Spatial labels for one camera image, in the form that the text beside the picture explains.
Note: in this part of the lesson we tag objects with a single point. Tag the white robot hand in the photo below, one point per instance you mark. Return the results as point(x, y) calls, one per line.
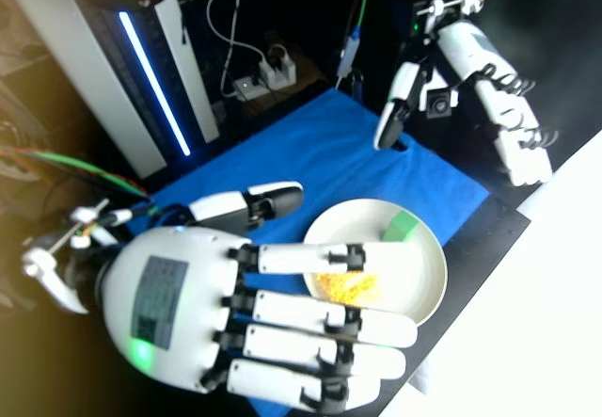
point(470, 45)
point(160, 290)

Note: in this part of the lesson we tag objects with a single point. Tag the bag of yellow beads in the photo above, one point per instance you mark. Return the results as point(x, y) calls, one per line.
point(343, 290)

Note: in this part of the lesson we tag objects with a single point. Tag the green cube block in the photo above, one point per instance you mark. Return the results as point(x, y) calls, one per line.
point(400, 229)

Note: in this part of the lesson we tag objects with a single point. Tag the white adapter with blue plug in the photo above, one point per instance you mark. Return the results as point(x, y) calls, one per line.
point(348, 54)

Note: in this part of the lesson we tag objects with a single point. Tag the blue cloth bag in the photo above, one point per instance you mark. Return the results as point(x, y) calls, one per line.
point(329, 153)

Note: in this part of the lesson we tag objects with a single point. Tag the white power strip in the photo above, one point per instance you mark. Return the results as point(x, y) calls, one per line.
point(254, 87)

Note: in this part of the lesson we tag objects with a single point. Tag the white round plate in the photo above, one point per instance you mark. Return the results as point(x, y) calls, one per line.
point(423, 276)

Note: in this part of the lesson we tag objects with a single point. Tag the white tower with blue light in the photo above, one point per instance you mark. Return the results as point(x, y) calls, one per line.
point(61, 59)

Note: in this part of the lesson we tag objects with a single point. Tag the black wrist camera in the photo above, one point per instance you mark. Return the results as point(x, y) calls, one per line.
point(439, 104)

